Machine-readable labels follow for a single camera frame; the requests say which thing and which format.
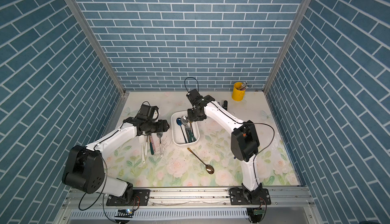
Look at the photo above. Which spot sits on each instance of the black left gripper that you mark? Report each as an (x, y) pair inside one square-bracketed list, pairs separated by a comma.
[(162, 126)]

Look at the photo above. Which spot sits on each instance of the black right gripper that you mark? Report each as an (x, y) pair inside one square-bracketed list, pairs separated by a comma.
[(191, 118)]

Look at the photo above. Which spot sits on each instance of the silver spoon marbled handle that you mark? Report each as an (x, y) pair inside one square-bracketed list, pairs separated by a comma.
[(185, 122)]

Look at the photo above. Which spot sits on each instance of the silver spoon clear handle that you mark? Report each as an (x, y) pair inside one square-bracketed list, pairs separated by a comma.
[(160, 135)]

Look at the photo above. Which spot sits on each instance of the blue metal spoon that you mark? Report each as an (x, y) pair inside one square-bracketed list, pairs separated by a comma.
[(179, 122)]

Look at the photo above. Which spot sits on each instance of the teal handled spoon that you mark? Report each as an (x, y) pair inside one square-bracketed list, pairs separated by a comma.
[(191, 129), (191, 135)]

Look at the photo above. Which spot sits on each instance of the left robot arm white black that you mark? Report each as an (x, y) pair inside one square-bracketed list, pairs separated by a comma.
[(86, 166)]

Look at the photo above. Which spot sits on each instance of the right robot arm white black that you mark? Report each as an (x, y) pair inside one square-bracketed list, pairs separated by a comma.
[(244, 138)]

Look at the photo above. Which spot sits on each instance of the white plastic spoon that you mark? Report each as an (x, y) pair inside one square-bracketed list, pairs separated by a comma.
[(142, 141)]

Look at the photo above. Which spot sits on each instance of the white plastic storage box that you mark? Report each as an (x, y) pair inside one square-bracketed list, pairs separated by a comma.
[(177, 136)]

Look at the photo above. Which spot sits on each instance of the gold long spoon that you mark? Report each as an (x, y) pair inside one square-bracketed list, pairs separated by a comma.
[(210, 170)]

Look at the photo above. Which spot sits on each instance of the black stapler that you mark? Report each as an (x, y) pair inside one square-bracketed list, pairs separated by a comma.
[(225, 105)]

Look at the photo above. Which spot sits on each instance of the yellow pen cup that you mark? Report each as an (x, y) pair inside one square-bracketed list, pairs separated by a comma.
[(237, 95)]

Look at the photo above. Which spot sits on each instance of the pens in cup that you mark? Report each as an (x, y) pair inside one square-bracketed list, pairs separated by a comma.
[(243, 86)]

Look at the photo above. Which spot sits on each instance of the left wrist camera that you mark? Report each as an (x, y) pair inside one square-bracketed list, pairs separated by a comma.
[(148, 112)]

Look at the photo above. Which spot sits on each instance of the pink handled spoon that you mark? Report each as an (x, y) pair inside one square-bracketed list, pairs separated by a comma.
[(154, 144)]

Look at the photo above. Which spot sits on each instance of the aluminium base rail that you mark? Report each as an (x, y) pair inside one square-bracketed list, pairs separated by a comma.
[(169, 197)]

